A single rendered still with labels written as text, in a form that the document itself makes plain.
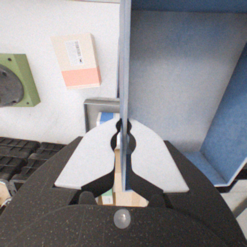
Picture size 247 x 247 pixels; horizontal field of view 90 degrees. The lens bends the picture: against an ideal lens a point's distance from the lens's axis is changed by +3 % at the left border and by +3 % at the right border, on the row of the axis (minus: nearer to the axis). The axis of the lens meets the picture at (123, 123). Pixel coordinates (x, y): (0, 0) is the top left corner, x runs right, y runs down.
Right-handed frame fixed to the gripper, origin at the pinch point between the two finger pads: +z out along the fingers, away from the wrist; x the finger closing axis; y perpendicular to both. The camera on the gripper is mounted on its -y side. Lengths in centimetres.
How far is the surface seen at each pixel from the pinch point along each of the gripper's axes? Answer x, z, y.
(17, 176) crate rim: -37, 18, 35
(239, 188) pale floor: 222, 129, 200
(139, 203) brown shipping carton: 12, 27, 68
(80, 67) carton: -15.0, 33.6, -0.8
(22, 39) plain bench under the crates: -36, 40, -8
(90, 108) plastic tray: -14.6, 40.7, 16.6
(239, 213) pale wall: 255, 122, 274
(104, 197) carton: -8, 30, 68
